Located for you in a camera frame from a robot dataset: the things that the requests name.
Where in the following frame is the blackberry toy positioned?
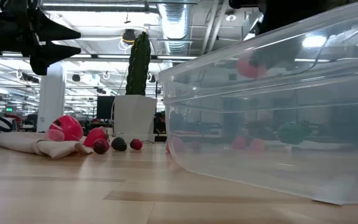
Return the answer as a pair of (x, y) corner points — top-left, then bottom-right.
(111, 136), (128, 152)

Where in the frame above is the clear plastic tupperware container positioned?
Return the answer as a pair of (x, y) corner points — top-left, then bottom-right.
(158, 0), (358, 206)

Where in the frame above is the red cherry toy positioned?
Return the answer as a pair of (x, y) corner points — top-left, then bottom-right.
(129, 138), (154, 151)

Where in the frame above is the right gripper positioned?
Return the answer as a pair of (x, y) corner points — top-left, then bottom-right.
(228, 0), (295, 69)

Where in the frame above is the tall green cactus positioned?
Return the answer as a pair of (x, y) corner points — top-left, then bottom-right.
(125, 30), (152, 96)

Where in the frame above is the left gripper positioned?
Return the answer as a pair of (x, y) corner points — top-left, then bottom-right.
(0, 0), (82, 75)

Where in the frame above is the black background monitor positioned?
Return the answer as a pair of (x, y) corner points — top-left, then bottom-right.
(96, 95), (116, 120)

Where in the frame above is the red strawberry toy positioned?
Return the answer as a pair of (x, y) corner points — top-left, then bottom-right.
(83, 127), (109, 148)

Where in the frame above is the black ceiling device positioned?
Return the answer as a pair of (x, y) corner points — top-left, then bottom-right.
(122, 29), (137, 44)

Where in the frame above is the dark red raspberry toy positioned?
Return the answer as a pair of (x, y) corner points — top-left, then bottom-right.
(93, 138), (110, 154)

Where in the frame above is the white angular plant pot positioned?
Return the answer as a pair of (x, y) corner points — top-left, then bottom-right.
(112, 95), (157, 136)

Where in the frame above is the beige cloth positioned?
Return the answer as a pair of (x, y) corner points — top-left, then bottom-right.
(0, 126), (114, 159)

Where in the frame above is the silver ceiling air duct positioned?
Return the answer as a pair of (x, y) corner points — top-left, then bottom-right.
(158, 2), (195, 55)

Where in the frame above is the white building pillar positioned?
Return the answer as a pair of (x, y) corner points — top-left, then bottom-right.
(37, 61), (67, 133)

